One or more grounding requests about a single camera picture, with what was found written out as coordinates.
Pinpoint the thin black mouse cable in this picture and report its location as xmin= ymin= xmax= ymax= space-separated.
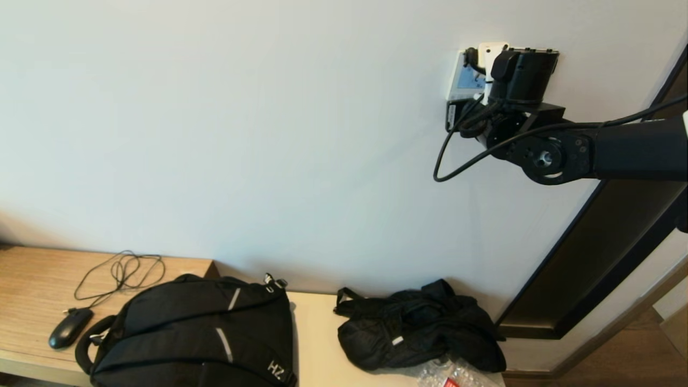
xmin=63 ymin=250 xmax=166 ymax=316

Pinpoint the black computer mouse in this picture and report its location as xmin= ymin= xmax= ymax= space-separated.
xmin=48 ymin=307 xmax=95 ymax=350

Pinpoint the clear plastic bottle red label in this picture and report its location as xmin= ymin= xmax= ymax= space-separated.
xmin=417 ymin=357 xmax=506 ymax=387

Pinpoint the black backpack with grey stripes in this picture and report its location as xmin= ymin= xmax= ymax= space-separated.
xmin=75 ymin=273 xmax=298 ymax=387

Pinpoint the crumpled black soft bag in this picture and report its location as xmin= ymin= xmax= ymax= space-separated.
xmin=333 ymin=278 xmax=507 ymax=374

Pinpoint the dark brown door frame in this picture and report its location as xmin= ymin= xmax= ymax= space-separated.
xmin=496 ymin=43 xmax=688 ymax=340

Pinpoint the light wooden desk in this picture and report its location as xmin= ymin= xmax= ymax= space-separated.
xmin=0 ymin=245 xmax=221 ymax=386

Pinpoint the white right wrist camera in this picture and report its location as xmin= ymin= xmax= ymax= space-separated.
xmin=463 ymin=42 xmax=510 ymax=105

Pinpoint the white wall thermostat blue display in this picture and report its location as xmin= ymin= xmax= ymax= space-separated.
xmin=446 ymin=50 xmax=488 ymax=103

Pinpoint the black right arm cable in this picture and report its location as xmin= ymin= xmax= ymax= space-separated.
xmin=433 ymin=94 xmax=688 ymax=182

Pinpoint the white low cabinet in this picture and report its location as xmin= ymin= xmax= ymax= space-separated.
xmin=285 ymin=292 xmax=506 ymax=387

